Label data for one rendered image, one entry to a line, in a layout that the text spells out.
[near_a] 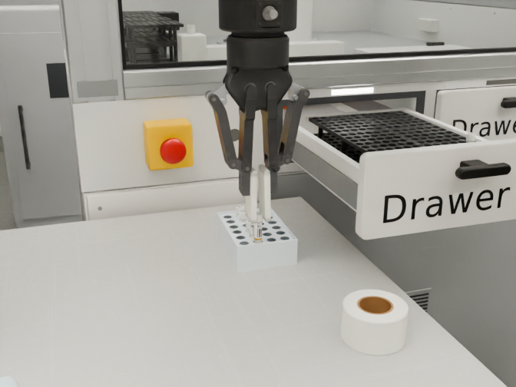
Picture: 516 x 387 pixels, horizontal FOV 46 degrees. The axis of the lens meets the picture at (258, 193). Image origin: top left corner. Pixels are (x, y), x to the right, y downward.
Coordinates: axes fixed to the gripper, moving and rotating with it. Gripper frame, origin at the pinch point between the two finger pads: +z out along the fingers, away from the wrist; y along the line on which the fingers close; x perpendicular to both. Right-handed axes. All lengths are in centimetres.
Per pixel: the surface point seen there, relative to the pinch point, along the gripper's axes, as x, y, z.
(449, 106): 24.5, 43.4, -3.8
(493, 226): 27, 58, 23
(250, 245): -1.5, -1.4, 6.5
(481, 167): -11.3, 24.9, -4.9
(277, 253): -1.6, 2.3, 8.3
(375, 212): -8.3, 12.7, 0.8
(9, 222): 219, -61, 86
